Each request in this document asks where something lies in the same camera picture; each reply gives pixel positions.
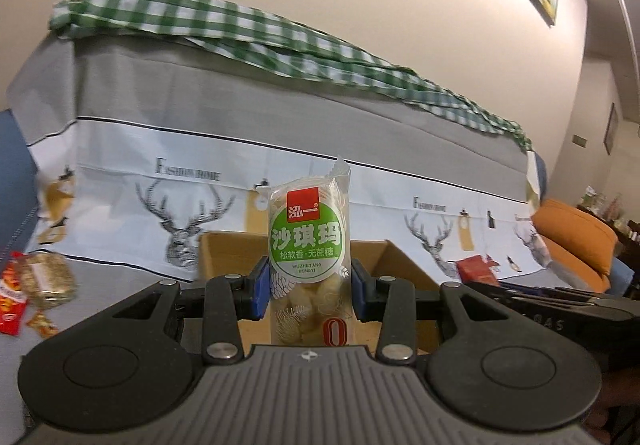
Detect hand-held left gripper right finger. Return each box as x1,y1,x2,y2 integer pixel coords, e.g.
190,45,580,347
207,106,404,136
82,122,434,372
351,259,506,365

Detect red white snack packet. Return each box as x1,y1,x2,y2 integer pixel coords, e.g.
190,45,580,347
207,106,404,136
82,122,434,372
0,251,32,337

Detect clear green label snack packet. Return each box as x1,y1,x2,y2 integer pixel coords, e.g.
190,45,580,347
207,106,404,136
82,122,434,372
265,155,354,349

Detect grey deer print sofa cover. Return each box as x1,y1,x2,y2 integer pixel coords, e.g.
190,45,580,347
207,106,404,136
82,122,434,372
0,32,608,445

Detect clear granola bar packet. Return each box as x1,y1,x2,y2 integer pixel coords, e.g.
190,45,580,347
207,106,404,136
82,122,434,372
22,252,76,309

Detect orange cushion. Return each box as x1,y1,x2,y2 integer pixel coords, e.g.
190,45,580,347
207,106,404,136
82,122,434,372
530,198,619,292

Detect brown cardboard box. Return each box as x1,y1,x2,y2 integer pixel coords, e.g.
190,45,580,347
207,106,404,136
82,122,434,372
198,231,452,357

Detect red square snack packet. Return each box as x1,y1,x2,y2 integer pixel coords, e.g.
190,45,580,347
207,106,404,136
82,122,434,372
457,254,502,287

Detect small framed wall picture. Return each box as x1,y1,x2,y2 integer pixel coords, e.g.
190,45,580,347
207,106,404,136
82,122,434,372
603,102,620,156

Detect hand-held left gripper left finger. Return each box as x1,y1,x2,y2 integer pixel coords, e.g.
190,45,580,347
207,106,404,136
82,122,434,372
112,257,271,365

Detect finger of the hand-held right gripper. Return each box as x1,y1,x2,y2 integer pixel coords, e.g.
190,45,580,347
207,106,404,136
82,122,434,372
467,281,568,309
520,284,615,302

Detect small orange candy packet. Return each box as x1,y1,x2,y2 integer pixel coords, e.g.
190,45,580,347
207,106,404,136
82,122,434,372
27,312,61,339

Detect green checked cloth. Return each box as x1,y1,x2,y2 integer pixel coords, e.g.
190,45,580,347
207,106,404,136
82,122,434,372
48,0,534,154

